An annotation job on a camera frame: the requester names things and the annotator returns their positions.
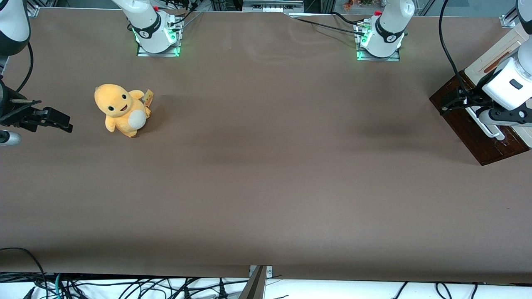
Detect grey cylinder wrist attachment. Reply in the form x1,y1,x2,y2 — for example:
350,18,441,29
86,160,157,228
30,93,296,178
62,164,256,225
0,130,22,146

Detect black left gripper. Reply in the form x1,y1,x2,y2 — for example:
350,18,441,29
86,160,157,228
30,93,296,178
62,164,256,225
440,77,496,115

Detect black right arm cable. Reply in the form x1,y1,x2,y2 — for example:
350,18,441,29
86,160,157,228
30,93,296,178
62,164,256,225
15,41,34,93

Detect grey background equipment box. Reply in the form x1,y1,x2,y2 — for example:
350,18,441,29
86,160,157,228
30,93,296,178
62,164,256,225
242,0,305,14

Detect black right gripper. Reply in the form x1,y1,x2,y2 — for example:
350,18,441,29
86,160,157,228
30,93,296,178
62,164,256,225
0,80,74,134

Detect short black table cable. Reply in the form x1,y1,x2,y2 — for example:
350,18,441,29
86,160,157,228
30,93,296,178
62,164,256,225
330,11,363,26

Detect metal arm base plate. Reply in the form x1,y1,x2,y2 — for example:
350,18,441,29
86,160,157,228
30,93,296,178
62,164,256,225
136,26,183,58
355,23,401,62

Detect yellow plush toy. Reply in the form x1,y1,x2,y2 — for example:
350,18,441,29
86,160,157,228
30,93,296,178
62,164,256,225
94,83,154,138

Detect long black table cable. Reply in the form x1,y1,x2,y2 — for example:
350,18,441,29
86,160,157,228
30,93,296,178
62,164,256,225
291,17,367,37

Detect white drawer handle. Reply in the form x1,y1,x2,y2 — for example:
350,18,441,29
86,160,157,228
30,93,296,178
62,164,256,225
477,109,506,141

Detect dark brown wooden board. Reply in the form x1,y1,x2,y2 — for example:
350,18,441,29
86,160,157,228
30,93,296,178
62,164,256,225
429,70,531,167

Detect black looping floor cable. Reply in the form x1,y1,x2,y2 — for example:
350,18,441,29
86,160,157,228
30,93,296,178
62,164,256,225
0,248,49,299

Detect black base connector cables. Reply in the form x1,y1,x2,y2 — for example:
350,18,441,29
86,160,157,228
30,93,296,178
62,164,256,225
160,0,206,32

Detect metal table edge bracket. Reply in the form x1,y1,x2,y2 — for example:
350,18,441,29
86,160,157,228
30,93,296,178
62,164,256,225
238,265,273,299

